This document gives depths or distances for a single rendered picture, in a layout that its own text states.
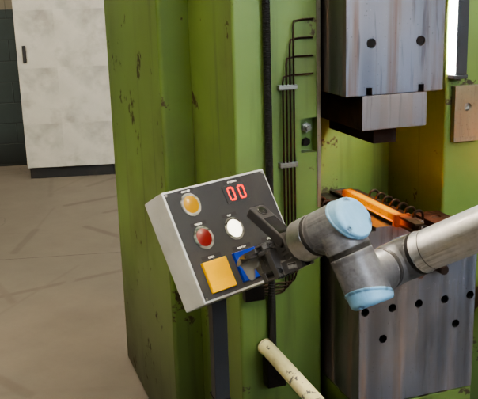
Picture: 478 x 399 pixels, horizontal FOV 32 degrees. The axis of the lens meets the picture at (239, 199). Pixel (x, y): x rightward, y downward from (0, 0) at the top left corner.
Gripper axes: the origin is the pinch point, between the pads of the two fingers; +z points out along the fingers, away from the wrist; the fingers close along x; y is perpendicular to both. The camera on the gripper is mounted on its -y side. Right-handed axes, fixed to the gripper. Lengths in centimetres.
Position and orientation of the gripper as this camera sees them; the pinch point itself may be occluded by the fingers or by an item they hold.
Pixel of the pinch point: (240, 260)
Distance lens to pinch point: 188.1
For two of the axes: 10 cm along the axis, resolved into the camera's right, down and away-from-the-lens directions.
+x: 7.2, -2.0, 6.7
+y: 3.7, 9.2, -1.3
